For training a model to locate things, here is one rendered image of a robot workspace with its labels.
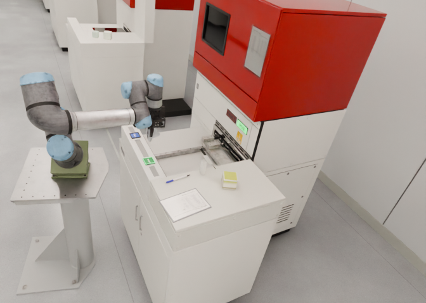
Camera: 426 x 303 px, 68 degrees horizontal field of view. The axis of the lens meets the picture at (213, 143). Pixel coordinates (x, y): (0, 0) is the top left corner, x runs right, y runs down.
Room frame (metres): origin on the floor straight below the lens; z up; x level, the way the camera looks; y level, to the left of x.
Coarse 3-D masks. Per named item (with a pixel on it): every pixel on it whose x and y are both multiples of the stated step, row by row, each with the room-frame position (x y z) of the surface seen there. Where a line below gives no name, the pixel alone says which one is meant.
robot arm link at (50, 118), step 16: (32, 112) 0.94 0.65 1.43; (48, 112) 0.96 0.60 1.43; (64, 112) 1.00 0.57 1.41; (80, 112) 1.05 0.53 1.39; (96, 112) 1.09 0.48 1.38; (112, 112) 1.12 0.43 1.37; (128, 112) 1.17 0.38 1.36; (144, 112) 1.21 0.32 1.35; (48, 128) 0.94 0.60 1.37; (64, 128) 0.96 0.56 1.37; (80, 128) 1.01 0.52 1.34; (96, 128) 1.06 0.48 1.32; (144, 128) 1.21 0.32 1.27
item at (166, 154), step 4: (188, 148) 1.70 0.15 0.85; (192, 148) 1.71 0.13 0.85; (196, 148) 1.72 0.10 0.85; (204, 148) 1.75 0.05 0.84; (168, 152) 1.62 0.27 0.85; (172, 152) 1.63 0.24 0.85; (176, 152) 1.64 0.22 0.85; (180, 152) 1.65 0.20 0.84; (184, 152) 1.67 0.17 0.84; (188, 152) 1.68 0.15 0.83; (192, 152) 1.70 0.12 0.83; (156, 156) 1.56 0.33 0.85; (160, 156) 1.58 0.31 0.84; (164, 156) 1.59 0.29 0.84; (168, 156) 1.61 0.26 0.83; (172, 156) 1.62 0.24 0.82
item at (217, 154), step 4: (200, 140) 1.79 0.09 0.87; (204, 144) 1.74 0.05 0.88; (216, 148) 1.72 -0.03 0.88; (208, 152) 1.69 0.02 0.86; (212, 152) 1.67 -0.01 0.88; (216, 152) 1.67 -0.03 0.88; (220, 152) 1.68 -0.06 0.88; (212, 156) 1.64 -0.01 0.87; (216, 156) 1.63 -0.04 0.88; (220, 156) 1.64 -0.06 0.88; (224, 156) 1.65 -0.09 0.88; (216, 160) 1.60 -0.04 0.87; (220, 160) 1.59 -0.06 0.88; (224, 160) 1.60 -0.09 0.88; (228, 160) 1.61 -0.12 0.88; (220, 164) 1.56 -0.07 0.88; (224, 164) 1.56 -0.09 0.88
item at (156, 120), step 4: (148, 108) 1.34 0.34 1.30; (152, 108) 1.33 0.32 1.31; (156, 108) 1.34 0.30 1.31; (160, 108) 1.36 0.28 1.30; (164, 108) 1.38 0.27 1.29; (156, 112) 1.36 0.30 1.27; (160, 112) 1.37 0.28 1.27; (164, 112) 1.38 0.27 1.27; (156, 116) 1.36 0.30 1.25; (160, 116) 1.37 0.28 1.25; (152, 120) 1.34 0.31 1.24; (156, 120) 1.34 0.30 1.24; (160, 120) 1.35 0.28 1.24; (164, 120) 1.36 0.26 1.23; (152, 124) 1.33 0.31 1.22; (156, 124) 1.35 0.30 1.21; (160, 124) 1.36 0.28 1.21; (164, 124) 1.37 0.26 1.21
